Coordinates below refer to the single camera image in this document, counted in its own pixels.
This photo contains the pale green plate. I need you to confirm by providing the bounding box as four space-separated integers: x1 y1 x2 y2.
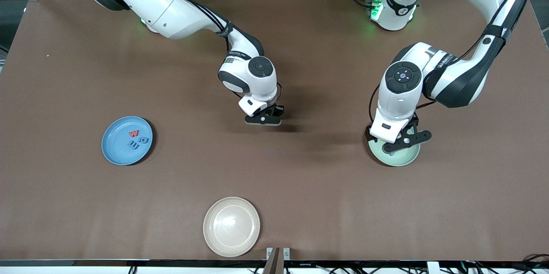
368 135 421 167

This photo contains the beige plate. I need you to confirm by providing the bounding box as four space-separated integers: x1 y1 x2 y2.
203 197 261 258

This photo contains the blue plate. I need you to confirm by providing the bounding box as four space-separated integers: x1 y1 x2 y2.
101 116 154 166

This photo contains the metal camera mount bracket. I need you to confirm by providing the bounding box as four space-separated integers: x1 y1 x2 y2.
262 247 291 274

